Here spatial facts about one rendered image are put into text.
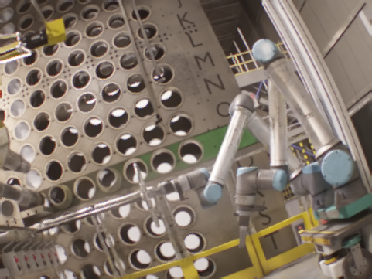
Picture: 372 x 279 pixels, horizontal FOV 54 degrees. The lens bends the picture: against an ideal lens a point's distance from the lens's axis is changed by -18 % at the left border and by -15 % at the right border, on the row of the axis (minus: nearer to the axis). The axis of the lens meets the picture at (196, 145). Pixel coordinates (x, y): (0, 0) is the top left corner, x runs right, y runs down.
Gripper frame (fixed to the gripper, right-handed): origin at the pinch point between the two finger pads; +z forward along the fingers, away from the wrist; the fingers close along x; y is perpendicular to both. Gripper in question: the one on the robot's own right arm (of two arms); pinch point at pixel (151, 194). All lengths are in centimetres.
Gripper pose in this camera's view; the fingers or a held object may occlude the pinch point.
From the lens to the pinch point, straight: 236.6
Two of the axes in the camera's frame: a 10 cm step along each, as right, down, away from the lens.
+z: -9.4, 3.3, -1.1
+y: -3.5, -9.2, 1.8
